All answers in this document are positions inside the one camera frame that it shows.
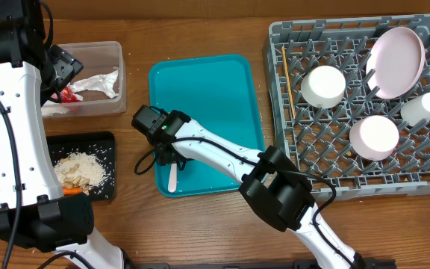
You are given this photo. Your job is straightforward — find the teal plastic tray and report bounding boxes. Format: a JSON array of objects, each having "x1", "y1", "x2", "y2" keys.
[{"x1": 149, "y1": 55, "x2": 265, "y2": 198}]

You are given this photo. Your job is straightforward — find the black waste tray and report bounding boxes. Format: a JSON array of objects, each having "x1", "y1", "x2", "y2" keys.
[{"x1": 47, "y1": 131, "x2": 116, "y2": 201}]

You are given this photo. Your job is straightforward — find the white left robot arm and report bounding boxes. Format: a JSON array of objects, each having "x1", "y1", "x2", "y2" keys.
[{"x1": 0, "y1": 0, "x2": 132, "y2": 268}]

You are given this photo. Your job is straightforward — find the wooden chopstick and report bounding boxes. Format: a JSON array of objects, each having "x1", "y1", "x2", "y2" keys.
[{"x1": 281, "y1": 45, "x2": 296, "y2": 120}]

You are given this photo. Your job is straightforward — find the white plastic fork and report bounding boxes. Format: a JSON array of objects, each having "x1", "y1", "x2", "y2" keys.
[{"x1": 167, "y1": 163, "x2": 178, "y2": 193}]

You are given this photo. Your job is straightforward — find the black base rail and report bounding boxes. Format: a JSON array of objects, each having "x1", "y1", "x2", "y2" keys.
[{"x1": 129, "y1": 259, "x2": 398, "y2": 269}]

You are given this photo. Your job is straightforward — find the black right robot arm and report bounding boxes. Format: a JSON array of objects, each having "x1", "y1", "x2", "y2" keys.
[{"x1": 131, "y1": 105, "x2": 366, "y2": 268}]

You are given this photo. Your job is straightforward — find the rice and food scraps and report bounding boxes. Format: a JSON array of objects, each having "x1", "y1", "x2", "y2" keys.
[{"x1": 54, "y1": 152, "x2": 110, "y2": 195}]

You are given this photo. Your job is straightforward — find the white paper cup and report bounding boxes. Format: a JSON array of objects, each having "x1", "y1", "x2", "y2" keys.
[{"x1": 400, "y1": 93, "x2": 430, "y2": 126}]

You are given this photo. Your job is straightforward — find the grey dishwasher rack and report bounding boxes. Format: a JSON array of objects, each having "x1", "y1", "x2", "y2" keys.
[{"x1": 263, "y1": 14, "x2": 430, "y2": 200}]

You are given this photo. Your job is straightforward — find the white napkin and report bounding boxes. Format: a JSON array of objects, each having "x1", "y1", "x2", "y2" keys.
[{"x1": 68, "y1": 69, "x2": 119, "y2": 99}]

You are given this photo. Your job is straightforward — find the white bowl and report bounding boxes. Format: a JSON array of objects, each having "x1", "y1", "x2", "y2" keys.
[{"x1": 301, "y1": 65, "x2": 346, "y2": 108}]

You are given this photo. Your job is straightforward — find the white round plate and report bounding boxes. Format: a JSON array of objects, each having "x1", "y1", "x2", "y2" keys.
[{"x1": 366, "y1": 26, "x2": 426, "y2": 99}]

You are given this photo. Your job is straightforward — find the pink bowl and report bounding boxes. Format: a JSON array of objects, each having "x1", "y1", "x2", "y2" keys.
[{"x1": 349, "y1": 115, "x2": 399, "y2": 161}]

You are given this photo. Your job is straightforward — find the orange carrot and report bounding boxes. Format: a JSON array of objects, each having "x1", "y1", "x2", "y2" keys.
[{"x1": 63, "y1": 187, "x2": 83, "y2": 196}]

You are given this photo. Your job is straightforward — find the clear plastic bin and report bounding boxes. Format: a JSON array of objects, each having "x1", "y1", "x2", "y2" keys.
[{"x1": 42, "y1": 41, "x2": 126, "y2": 118}]

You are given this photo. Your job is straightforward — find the red sauce packet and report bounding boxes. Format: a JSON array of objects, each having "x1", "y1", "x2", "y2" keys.
[{"x1": 50, "y1": 86, "x2": 83, "y2": 103}]

